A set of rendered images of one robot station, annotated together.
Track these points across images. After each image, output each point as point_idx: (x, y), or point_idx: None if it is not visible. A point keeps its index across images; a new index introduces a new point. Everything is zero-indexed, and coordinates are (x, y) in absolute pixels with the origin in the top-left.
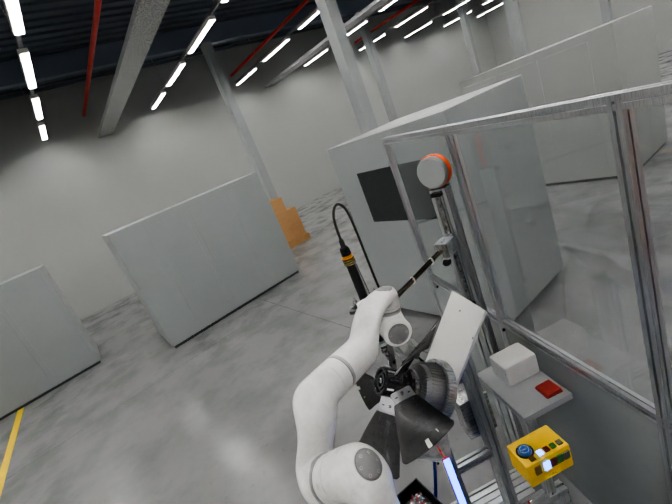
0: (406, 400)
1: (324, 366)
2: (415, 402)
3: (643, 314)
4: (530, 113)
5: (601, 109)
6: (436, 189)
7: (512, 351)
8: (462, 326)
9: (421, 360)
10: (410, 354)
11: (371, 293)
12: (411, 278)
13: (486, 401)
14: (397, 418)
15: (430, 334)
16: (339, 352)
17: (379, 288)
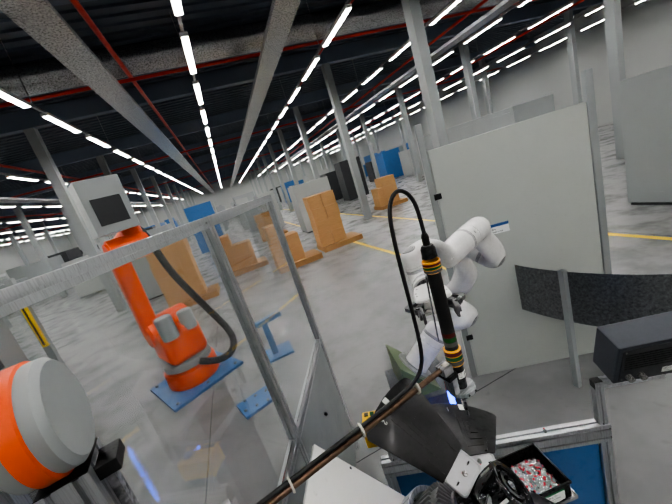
0: (475, 451)
1: (465, 224)
2: (463, 445)
3: (266, 362)
4: (163, 235)
5: (206, 226)
6: (93, 453)
7: None
8: (345, 495)
9: None
10: (437, 427)
11: (419, 243)
12: (361, 423)
13: None
14: (492, 438)
15: (397, 394)
16: (456, 232)
17: (411, 248)
